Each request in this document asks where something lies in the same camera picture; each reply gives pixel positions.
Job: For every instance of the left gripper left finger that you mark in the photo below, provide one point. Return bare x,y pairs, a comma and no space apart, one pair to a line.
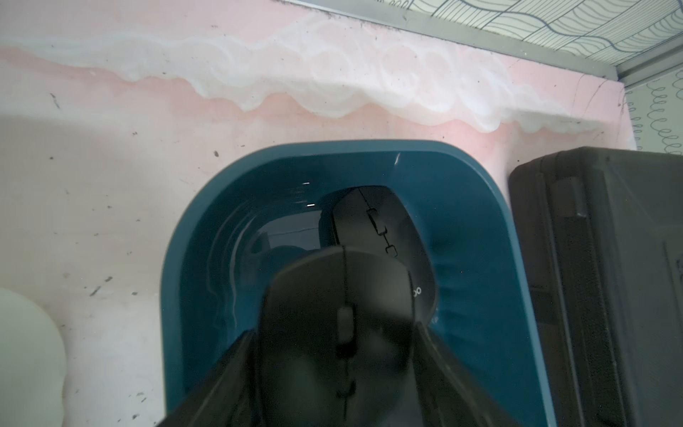
227,396

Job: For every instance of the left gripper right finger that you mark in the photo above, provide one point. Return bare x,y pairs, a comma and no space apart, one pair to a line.
448,393

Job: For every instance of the black mouse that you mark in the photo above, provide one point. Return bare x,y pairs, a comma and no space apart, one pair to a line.
334,339
389,235

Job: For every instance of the teal storage box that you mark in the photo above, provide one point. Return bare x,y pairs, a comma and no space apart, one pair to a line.
265,209

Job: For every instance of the white storage box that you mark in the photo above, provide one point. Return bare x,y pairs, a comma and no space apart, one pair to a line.
33,364

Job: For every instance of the black plastic tool case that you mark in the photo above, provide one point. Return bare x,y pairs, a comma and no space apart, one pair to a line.
600,231

